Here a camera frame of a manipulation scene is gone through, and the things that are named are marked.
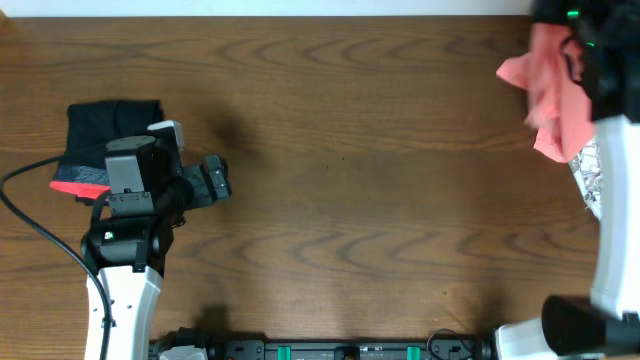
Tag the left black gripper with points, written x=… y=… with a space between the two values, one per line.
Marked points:
x=215 y=178

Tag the coral pink t-shirt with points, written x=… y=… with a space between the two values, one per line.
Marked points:
x=558 y=108

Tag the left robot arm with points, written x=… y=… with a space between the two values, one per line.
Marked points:
x=131 y=232

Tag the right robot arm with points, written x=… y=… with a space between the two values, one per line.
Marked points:
x=606 y=322

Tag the folded black shorts, coral hem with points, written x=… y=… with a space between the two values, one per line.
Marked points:
x=91 y=126

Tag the white grey patterned garment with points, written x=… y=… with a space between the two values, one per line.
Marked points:
x=586 y=169

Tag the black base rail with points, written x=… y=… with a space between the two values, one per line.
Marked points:
x=445 y=347

